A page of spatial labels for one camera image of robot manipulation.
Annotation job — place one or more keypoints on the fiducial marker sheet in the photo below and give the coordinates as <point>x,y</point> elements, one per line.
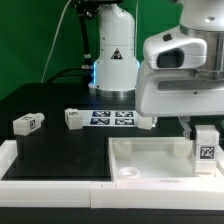
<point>109,118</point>

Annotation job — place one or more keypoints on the white U-shaped obstacle fence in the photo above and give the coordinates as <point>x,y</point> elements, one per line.
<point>198,193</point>

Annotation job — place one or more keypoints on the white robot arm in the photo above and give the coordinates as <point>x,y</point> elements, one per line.
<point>116,69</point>

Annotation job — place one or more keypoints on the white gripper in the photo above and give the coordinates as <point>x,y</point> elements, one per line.
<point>168,84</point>

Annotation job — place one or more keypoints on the white square table top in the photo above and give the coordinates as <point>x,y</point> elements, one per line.
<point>144,158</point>

